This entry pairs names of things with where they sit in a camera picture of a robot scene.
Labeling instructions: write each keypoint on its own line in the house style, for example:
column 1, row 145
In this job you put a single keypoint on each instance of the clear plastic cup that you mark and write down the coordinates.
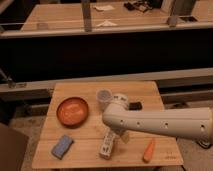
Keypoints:
column 103, row 97

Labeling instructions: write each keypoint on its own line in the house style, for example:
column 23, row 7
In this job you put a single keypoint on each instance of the white paper on bench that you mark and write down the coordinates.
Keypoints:
column 104, row 8

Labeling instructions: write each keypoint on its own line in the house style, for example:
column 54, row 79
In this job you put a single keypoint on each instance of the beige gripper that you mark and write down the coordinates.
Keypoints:
column 123, row 135

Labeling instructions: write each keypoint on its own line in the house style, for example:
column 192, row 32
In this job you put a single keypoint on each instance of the blue sponge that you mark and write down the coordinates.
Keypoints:
column 62, row 146

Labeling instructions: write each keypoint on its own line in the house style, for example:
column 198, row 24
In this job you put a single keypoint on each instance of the orange carrot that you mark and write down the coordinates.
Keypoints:
column 148, row 153

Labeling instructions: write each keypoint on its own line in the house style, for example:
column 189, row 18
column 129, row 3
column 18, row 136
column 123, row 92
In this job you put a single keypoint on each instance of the orange ceramic bowl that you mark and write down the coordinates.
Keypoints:
column 72, row 111

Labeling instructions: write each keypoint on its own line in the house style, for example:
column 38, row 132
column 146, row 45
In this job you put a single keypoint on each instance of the black tools on bench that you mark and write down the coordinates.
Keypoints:
column 140, row 5

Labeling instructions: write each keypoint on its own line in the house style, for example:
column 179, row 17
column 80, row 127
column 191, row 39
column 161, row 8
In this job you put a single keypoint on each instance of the folded white paper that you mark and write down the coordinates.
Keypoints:
column 106, row 23

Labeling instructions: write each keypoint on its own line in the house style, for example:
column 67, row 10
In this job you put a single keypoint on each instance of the white bottle with label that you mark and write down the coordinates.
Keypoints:
column 107, row 144

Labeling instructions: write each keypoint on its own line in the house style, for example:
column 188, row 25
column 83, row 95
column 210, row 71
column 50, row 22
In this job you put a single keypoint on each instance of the metal clamp on rail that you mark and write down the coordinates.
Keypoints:
column 9, row 81

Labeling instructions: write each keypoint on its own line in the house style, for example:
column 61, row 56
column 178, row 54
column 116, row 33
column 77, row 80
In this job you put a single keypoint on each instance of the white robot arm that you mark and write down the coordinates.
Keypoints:
column 189, row 123

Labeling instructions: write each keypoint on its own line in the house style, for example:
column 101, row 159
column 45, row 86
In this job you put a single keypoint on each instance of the wooden cutting board table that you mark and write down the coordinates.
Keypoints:
column 84, row 153

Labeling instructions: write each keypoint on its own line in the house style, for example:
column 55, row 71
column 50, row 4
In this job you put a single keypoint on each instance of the black rectangular block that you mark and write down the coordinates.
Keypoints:
column 135, row 106

